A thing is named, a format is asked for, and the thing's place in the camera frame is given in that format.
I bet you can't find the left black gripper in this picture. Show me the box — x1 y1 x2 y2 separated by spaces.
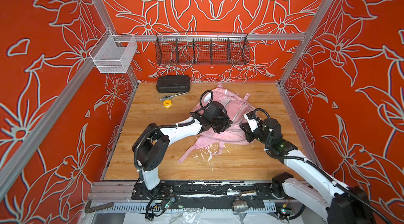
209 110 233 132

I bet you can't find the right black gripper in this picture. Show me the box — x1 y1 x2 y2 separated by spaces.
239 122 274 148

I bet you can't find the pink student backpack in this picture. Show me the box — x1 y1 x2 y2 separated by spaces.
178 83 255 164

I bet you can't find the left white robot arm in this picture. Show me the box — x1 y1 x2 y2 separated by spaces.
132 90 233 192

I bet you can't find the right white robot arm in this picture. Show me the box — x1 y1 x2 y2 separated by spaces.
240 108 391 224

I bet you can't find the yellow tape roll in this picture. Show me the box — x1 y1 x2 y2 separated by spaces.
163 99 172 108

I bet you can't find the grey metal tool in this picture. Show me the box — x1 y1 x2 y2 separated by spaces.
159 92 188 101

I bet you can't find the black plastic case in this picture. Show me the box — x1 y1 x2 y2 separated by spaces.
156 75 190 93

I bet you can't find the metal pipe fitting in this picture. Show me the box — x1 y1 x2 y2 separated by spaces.
231 200 248 213

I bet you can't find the rusty allen key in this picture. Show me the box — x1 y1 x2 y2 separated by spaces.
84 200 114 214

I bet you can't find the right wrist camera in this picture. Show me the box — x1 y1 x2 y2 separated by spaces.
244 112 262 132

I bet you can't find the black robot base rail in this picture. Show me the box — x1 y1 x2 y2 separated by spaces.
131 179 300 209

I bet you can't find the black wire wall basket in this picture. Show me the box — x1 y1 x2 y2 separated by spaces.
155 31 250 66

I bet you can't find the white wire wall basket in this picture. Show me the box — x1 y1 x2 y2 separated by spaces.
89 29 138 73

